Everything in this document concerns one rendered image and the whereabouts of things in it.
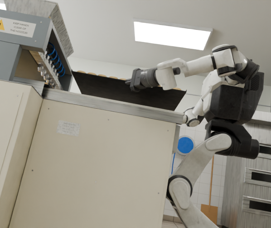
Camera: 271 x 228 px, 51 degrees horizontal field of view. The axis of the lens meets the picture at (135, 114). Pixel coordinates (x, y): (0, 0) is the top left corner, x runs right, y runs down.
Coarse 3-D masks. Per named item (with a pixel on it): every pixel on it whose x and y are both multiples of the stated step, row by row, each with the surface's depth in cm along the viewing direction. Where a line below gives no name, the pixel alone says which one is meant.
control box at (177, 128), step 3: (177, 126) 151; (177, 129) 150; (177, 132) 150; (174, 135) 149; (177, 135) 149; (174, 138) 149; (177, 138) 149; (174, 141) 149; (177, 141) 149; (174, 144) 148; (177, 144) 148; (174, 147) 148; (177, 147) 148; (174, 150) 147
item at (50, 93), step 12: (48, 96) 146; (60, 96) 147; (72, 96) 147; (84, 96) 147; (108, 108) 147; (120, 108) 147; (132, 108) 147; (144, 108) 148; (156, 108) 148; (168, 120) 147; (180, 120) 147
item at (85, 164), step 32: (64, 128) 142; (96, 128) 143; (128, 128) 144; (160, 128) 145; (32, 160) 137; (64, 160) 138; (96, 160) 139; (128, 160) 140; (160, 160) 141; (32, 192) 134; (64, 192) 135; (96, 192) 135; (128, 192) 136; (160, 192) 137; (32, 224) 130; (64, 224) 131; (96, 224) 132; (128, 224) 133; (160, 224) 134
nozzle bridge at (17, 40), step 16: (0, 16) 134; (16, 16) 134; (32, 16) 134; (0, 32) 132; (16, 32) 132; (32, 32) 133; (48, 32) 135; (0, 48) 130; (16, 48) 130; (32, 48) 133; (48, 48) 163; (0, 64) 128; (16, 64) 131; (32, 64) 153; (48, 64) 155; (64, 64) 182; (64, 80) 198
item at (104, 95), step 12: (72, 72) 148; (84, 84) 163; (96, 84) 159; (108, 84) 155; (120, 84) 152; (96, 96) 182; (108, 96) 177; (120, 96) 173; (132, 96) 169; (144, 96) 165; (156, 96) 161; (168, 96) 158; (180, 96) 154; (168, 108) 179
